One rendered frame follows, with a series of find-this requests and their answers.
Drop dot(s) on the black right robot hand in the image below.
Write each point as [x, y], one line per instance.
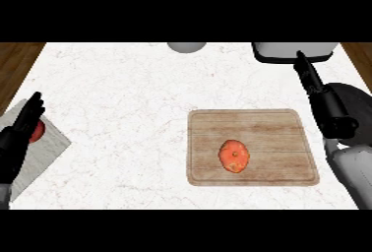
[329, 108]

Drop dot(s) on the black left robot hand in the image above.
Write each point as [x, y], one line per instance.
[19, 131]

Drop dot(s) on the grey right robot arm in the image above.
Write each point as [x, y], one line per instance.
[353, 170]

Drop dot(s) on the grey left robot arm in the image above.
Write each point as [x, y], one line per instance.
[3, 196]

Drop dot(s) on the wooden cutting board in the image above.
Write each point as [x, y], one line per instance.
[251, 147]

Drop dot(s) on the red round vegetable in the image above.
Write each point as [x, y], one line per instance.
[37, 132]

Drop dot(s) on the white and black appliance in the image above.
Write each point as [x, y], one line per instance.
[295, 50]

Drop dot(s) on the grey round bowl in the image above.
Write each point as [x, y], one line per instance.
[186, 47]

